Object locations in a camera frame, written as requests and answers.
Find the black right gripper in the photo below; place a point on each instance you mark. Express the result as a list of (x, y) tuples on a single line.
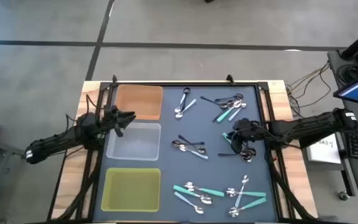
[(247, 129)]

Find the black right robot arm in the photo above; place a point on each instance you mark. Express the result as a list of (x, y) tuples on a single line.
[(306, 127)]

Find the black metal table frame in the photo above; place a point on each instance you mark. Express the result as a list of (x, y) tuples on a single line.
[(197, 84)]

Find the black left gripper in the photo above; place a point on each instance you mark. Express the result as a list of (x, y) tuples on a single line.
[(109, 119)]

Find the black frame clamp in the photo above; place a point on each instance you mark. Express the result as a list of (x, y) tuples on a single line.
[(230, 79), (114, 79)]

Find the yellow plastic bin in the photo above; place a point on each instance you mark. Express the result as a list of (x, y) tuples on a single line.
[(130, 189)]

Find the blue-grey table mat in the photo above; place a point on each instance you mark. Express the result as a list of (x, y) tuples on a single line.
[(166, 174)]

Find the orange plastic bin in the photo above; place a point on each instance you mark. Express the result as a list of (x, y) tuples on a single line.
[(138, 102)]

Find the white paper sheet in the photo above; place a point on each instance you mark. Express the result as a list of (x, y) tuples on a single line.
[(322, 152)]

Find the clear plastic bin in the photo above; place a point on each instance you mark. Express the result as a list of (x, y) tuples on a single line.
[(134, 143)]

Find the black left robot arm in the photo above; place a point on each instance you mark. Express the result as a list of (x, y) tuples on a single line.
[(57, 140)]

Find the desk caster wheel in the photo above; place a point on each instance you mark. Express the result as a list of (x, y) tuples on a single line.
[(343, 195)]

